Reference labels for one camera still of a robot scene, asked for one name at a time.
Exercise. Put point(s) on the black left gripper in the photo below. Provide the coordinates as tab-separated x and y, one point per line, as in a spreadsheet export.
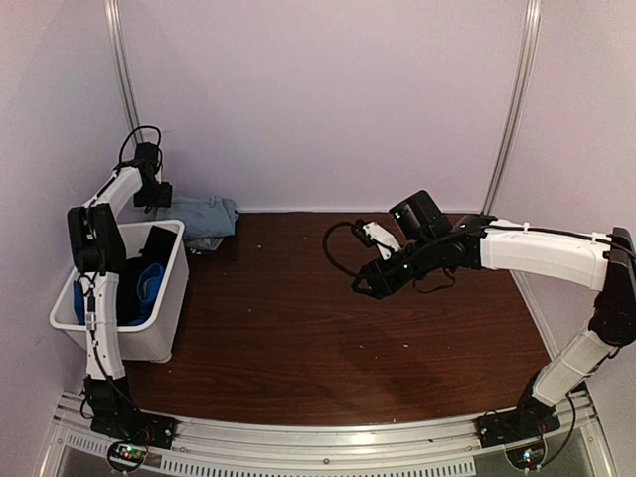
163	202

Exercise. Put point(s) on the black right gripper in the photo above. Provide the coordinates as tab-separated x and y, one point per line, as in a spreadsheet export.
379	277

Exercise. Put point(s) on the light blue denim skirt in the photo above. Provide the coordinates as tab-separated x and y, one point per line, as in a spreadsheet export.
203	218

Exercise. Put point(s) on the black garment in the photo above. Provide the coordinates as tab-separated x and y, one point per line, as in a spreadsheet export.
157	249

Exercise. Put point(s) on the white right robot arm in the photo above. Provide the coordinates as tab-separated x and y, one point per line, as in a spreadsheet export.
602	263

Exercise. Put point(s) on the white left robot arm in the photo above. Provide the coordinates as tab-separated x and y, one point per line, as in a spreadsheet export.
99	255

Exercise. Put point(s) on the white plastic laundry bin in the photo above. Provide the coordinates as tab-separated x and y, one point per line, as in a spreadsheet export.
153	339

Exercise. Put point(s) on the folded grey button shirt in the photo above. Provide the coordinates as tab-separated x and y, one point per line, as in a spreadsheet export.
203	245

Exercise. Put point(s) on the blue garment in bin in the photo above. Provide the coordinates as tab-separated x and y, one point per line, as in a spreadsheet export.
137	291

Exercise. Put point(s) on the left aluminium frame post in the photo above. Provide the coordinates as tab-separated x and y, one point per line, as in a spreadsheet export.
122	69

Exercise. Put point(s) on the aluminium frame post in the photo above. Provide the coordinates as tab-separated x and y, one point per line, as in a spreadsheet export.
524	68
122	69

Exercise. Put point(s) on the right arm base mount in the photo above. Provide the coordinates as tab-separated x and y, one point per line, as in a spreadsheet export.
521	430

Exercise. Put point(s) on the front aluminium rail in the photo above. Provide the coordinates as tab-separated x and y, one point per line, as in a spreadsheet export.
440	447

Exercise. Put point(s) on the right aluminium frame post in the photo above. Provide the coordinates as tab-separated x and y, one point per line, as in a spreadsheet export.
524	68

